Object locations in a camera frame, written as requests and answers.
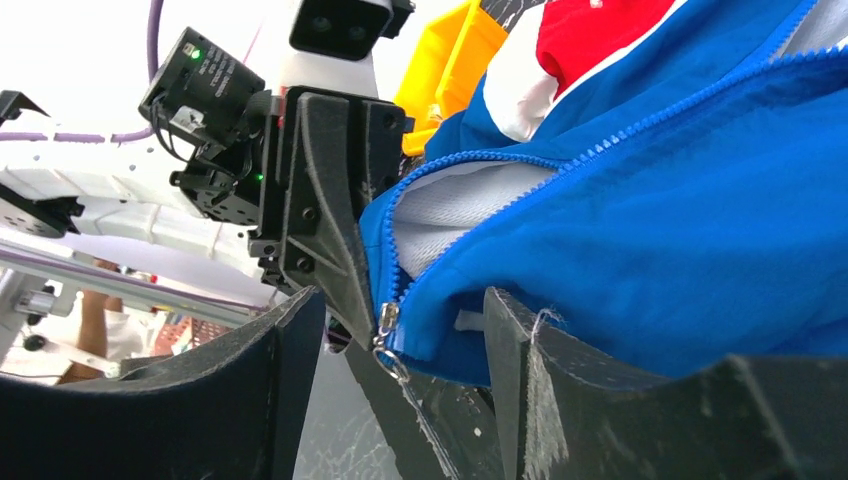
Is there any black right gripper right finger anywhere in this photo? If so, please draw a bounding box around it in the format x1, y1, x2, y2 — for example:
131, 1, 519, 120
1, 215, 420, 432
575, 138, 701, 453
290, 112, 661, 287
484, 288, 847, 479

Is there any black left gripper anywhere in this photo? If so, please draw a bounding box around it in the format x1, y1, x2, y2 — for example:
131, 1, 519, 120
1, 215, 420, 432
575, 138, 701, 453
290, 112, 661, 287
139, 28, 412, 350

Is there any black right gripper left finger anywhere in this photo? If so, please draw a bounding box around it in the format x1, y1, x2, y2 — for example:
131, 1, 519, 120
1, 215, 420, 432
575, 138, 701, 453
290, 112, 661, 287
1, 287, 325, 479

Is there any blue red white jacket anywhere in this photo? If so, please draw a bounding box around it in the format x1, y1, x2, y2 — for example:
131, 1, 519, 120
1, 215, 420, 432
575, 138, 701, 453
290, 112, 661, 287
360, 1, 847, 386

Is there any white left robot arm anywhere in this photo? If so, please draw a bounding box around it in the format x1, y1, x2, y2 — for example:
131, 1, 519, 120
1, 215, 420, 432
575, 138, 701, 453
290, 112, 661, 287
1, 16, 406, 348

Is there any person forearm in background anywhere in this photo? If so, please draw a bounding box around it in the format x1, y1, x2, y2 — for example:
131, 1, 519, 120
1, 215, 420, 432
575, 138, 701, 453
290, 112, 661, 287
76, 290, 135, 360

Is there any orange plastic box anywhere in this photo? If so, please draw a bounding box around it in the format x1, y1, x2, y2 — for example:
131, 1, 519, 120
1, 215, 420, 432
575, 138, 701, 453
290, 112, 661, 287
394, 1, 507, 157

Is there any aluminium frame rail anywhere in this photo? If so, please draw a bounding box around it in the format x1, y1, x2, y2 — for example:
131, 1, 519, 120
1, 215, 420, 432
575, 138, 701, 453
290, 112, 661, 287
1, 239, 267, 328

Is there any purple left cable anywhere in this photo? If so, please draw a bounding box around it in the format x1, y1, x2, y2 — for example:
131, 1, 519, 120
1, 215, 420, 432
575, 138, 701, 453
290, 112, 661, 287
0, 0, 167, 146

